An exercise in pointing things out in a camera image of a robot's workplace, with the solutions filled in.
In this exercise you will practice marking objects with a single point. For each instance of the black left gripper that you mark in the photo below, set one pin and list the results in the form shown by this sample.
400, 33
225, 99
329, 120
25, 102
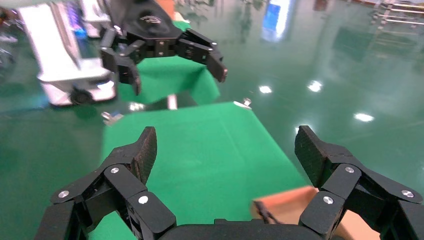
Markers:
145, 23

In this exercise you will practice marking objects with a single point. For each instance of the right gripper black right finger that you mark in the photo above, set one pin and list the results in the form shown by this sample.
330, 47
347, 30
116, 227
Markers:
331, 172

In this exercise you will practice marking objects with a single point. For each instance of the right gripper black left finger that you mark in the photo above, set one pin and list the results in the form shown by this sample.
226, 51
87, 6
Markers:
129, 175

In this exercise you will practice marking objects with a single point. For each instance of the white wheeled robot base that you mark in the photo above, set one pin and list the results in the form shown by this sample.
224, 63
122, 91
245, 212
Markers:
56, 49

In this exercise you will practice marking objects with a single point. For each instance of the open brown cardboard box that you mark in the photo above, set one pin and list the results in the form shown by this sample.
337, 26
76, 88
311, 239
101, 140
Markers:
288, 205

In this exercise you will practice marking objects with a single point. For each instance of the green cloth with hanging corners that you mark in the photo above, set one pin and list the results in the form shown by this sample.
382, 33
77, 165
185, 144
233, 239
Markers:
165, 79

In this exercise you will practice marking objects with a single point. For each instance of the orange carton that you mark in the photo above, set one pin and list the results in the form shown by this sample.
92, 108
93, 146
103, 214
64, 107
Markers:
165, 8

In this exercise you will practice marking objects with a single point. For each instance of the silver metal table clip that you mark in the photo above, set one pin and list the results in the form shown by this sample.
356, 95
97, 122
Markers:
112, 117
243, 103

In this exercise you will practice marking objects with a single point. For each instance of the green table cloth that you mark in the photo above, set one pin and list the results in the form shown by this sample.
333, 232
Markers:
205, 159

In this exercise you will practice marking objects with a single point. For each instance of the white post under table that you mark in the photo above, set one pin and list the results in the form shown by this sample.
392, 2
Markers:
172, 102

